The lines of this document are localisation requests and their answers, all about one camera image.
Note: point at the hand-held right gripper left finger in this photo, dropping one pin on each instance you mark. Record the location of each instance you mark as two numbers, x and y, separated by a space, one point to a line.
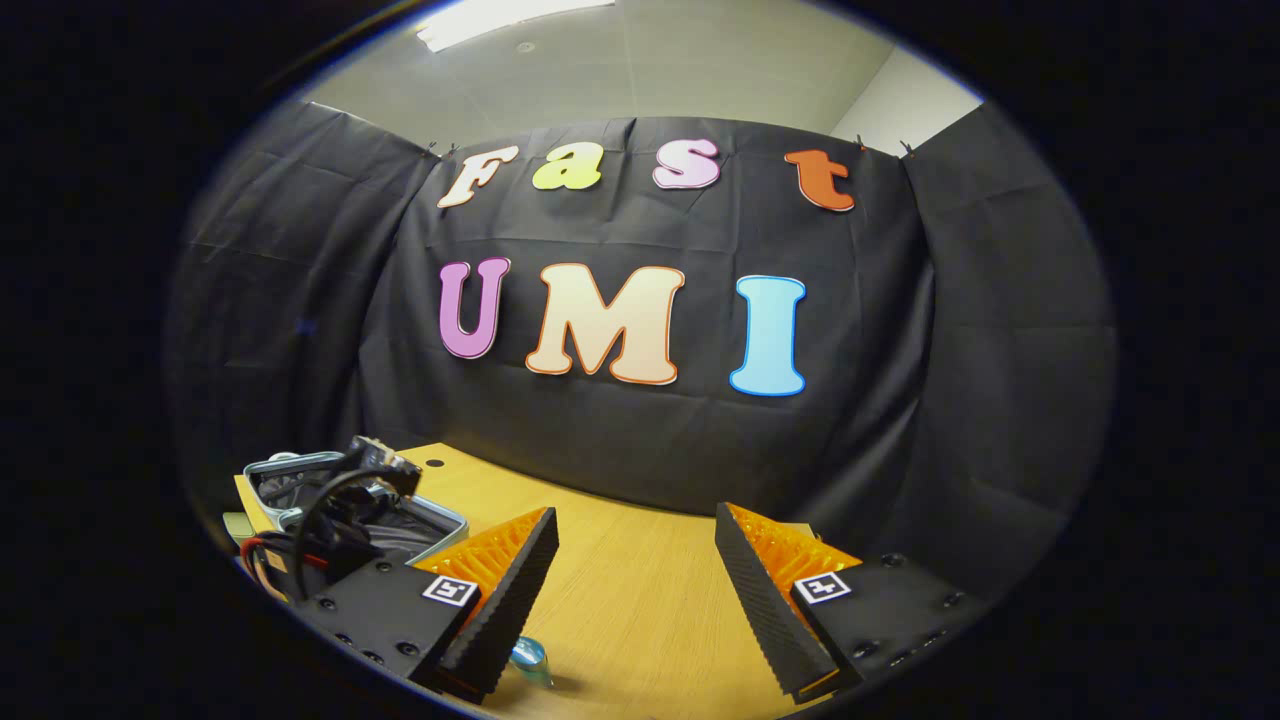
510 600

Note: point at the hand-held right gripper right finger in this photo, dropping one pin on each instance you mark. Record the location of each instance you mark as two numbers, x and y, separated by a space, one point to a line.
765 610

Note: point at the blue skin care bottle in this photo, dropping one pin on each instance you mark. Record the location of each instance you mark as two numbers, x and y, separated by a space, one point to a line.
530 660

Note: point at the black backdrop cloth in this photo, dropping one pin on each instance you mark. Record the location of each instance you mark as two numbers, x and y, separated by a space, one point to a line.
620 430

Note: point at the ceiling light panel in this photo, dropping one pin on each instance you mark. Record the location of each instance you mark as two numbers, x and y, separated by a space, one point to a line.
500 15

